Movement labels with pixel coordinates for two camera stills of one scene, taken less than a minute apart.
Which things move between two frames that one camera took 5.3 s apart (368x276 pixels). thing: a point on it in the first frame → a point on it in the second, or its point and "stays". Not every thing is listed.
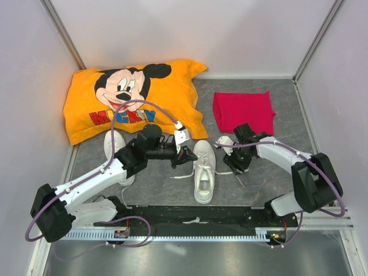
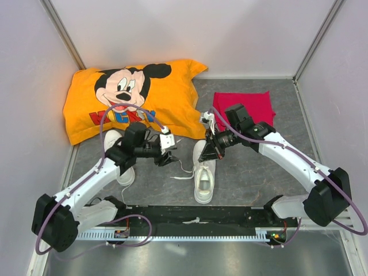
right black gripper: (230, 160) → (212, 151)
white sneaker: (204, 171) stays
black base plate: (198, 218) stays
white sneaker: (119, 143) stays
